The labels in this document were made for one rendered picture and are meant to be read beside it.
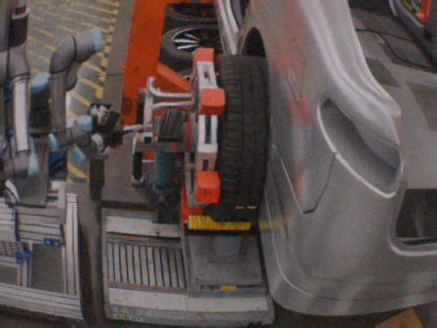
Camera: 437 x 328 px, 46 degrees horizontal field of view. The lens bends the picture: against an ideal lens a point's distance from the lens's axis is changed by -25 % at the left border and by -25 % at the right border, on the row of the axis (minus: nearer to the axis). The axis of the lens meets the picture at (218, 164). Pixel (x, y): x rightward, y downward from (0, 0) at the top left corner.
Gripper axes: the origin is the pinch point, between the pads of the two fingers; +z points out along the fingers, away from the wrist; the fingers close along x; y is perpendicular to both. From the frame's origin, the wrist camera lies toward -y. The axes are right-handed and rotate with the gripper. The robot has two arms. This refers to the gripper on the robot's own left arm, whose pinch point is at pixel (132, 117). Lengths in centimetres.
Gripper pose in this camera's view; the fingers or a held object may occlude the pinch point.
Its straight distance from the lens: 269.1
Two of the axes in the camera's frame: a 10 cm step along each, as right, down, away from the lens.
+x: 7.7, 4.4, -4.6
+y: -1.1, 8.0, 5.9
